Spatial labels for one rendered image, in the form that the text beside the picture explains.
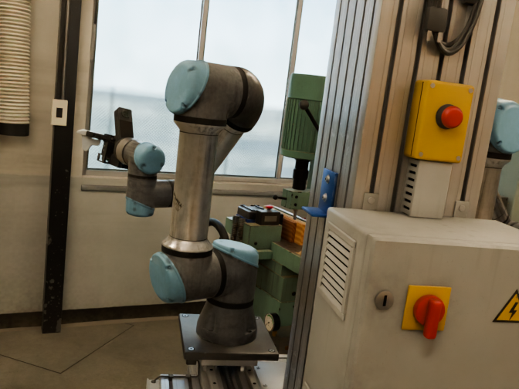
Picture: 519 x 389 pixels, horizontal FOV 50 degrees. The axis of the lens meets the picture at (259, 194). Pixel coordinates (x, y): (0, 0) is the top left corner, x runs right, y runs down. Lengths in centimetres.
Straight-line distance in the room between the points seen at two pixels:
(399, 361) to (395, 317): 7
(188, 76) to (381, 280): 59
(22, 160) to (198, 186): 201
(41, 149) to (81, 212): 40
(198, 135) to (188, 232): 21
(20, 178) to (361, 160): 239
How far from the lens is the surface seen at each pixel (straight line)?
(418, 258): 83
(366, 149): 99
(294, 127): 206
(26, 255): 325
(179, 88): 119
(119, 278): 338
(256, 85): 125
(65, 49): 302
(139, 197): 146
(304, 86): 205
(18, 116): 291
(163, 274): 125
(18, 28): 292
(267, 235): 199
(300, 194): 213
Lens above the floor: 140
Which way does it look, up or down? 10 degrees down
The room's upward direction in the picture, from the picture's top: 7 degrees clockwise
